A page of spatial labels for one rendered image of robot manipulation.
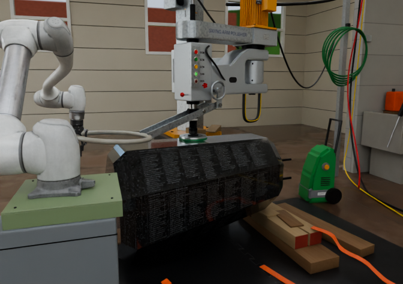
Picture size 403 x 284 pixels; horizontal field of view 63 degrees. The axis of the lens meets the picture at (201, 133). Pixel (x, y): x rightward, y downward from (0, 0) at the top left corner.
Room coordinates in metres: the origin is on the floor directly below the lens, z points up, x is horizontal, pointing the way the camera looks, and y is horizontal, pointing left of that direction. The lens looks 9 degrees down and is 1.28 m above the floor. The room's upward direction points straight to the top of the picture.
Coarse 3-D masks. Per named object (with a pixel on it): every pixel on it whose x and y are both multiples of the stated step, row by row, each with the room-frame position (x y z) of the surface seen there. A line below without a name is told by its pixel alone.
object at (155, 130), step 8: (200, 104) 2.64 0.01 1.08; (208, 104) 2.68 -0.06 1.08; (184, 112) 2.54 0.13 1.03; (200, 112) 2.49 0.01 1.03; (208, 112) 2.54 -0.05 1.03; (168, 120) 2.44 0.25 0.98; (176, 120) 2.36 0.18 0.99; (184, 120) 2.40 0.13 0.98; (152, 128) 2.36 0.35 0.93; (160, 128) 2.27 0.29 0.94; (168, 128) 2.31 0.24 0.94; (152, 136) 2.23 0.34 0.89
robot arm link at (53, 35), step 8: (40, 24) 1.54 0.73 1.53; (48, 24) 1.52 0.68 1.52; (56, 24) 1.53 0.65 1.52; (64, 24) 1.56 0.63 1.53; (40, 32) 1.53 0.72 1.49; (48, 32) 1.53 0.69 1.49; (56, 32) 1.53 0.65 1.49; (64, 32) 1.55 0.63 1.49; (40, 40) 1.53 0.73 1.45; (48, 40) 1.54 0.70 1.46; (56, 40) 1.55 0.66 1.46; (64, 40) 1.57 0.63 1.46; (72, 40) 1.63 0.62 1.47; (48, 48) 1.57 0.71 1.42; (56, 48) 1.59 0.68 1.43; (64, 48) 1.60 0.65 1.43; (72, 48) 1.65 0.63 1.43
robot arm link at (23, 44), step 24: (0, 24) 1.51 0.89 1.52; (24, 24) 1.52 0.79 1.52; (24, 48) 1.47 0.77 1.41; (0, 72) 1.39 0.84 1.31; (24, 72) 1.41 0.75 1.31; (0, 96) 1.28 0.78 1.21; (24, 96) 1.36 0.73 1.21; (0, 120) 1.18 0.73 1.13; (0, 144) 1.12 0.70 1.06; (0, 168) 1.11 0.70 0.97; (24, 168) 1.14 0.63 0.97
